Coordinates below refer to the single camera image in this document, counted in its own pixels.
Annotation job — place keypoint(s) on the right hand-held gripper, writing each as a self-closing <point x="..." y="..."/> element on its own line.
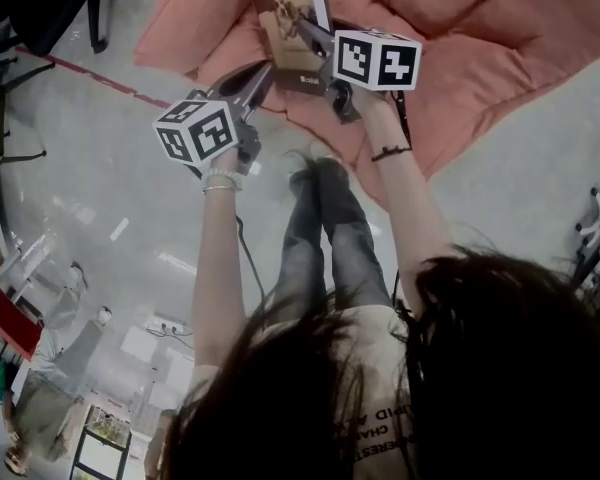
<point x="376" y="59"/>

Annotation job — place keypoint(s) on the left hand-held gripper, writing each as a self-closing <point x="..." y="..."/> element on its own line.
<point x="196" y="132"/>

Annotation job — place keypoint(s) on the brown book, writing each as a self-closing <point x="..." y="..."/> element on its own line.
<point x="287" y="23"/>

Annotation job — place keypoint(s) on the salmon pink cushioned seat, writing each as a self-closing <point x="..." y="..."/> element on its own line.
<point x="480" y="33"/>

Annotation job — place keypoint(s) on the person's right forearm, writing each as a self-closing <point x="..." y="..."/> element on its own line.
<point x="405" y="208"/>

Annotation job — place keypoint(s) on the person's left forearm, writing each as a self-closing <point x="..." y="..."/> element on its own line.
<point x="219" y="268"/>

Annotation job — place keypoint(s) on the person's legs in dark jeans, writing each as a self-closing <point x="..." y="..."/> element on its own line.
<point x="340" y="238"/>

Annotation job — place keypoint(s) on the black office chair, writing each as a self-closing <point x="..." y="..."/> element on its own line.
<point x="55" y="3"/>

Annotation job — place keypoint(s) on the white power strip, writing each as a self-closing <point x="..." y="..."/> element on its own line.
<point x="172" y="326"/>

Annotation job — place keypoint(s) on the red box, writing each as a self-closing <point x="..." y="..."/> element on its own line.
<point x="7" y="318"/>

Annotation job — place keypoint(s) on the white chair base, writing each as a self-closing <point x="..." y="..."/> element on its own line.
<point x="597" y="228"/>

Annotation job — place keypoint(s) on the black frame cart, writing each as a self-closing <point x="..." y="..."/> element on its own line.
<point x="102" y="440"/>

